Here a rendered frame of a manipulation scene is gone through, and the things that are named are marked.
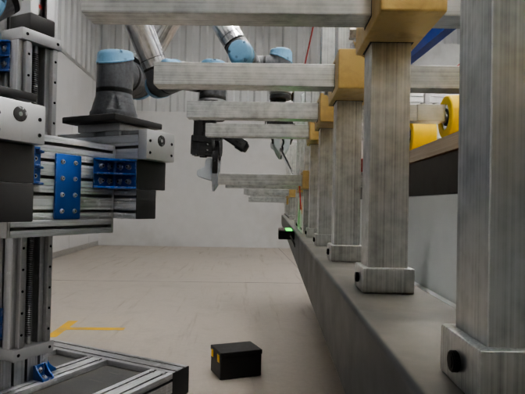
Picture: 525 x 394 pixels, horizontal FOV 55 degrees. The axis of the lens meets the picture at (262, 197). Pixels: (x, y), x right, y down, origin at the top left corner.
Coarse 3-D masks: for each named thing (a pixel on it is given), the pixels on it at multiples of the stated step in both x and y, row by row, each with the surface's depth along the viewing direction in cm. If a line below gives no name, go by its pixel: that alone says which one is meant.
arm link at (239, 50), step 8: (216, 32) 158; (224, 32) 156; (232, 32) 155; (240, 32) 157; (224, 40) 156; (232, 40) 155; (240, 40) 153; (224, 48) 159; (232, 48) 153; (240, 48) 153; (248, 48) 152; (232, 56) 153; (240, 56) 153; (248, 56) 153; (256, 56) 161
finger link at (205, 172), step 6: (210, 162) 141; (204, 168) 141; (210, 168) 141; (198, 174) 141; (204, 174) 141; (210, 174) 141; (216, 174) 140; (210, 180) 141; (216, 180) 141; (216, 186) 142
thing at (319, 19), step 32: (96, 0) 42; (128, 0) 42; (160, 0) 42; (192, 0) 41; (224, 0) 41; (256, 0) 41; (288, 0) 41; (320, 0) 41; (352, 0) 41; (448, 0) 41
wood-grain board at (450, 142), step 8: (448, 136) 86; (456, 136) 82; (432, 144) 95; (440, 144) 90; (448, 144) 86; (456, 144) 82; (416, 152) 105; (424, 152) 100; (432, 152) 95; (440, 152) 90; (416, 160) 105
